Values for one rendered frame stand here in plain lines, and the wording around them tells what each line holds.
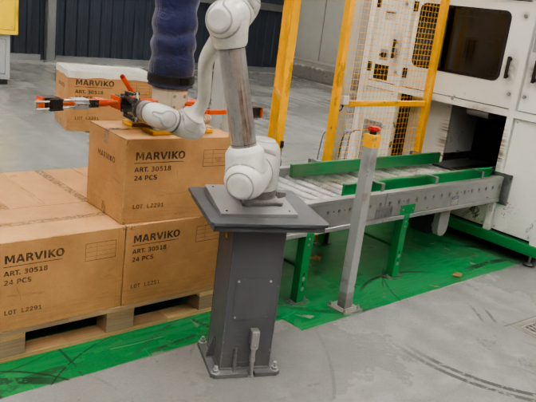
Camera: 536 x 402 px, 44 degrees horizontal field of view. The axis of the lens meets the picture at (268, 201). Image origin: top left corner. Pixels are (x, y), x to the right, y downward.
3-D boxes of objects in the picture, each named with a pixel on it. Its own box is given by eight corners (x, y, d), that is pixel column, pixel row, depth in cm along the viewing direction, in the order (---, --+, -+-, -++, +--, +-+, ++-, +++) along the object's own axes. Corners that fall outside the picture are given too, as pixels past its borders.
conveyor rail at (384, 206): (492, 199, 496) (498, 175, 491) (498, 202, 493) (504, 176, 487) (254, 242, 346) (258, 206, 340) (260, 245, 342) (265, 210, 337)
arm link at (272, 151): (281, 184, 292) (288, 135, 284) (270, 197, 275) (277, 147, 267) (245, 176, 295) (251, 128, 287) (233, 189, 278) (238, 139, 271)
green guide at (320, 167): (427, 159, 536) (430, 148, 533) (439, 163, 528) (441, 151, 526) (280, 173, 431) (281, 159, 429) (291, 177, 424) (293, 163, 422)
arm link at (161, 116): (136, 120, 284) (160, 130, 294) (155, 128, 274) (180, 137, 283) (145, 96, 284) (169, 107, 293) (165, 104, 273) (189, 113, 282)
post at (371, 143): (343, 303, 384) (372, 132, 356) (352, 308, 379) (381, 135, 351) (335, 305, 379) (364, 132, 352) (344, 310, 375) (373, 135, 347)
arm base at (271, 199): (292, 206, 285) (293, 194, 283) (243, 206, 277) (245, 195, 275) (276, 190, 301) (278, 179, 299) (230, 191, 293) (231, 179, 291)
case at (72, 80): (136, 121, 507) (139, 68, 496) (152, 132, 473) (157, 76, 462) (54, 119, 479) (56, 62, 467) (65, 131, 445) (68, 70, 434)
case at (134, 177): (189, 191, 371) (196, 120, 359) (230, 213, 341) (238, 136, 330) (85, 199, 334) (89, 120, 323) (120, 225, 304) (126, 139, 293)
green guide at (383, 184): (486, 177, 498) (489, 165, 496) (499, 181, 491) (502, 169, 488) (340, 196, 394) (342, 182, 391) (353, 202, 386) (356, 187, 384)
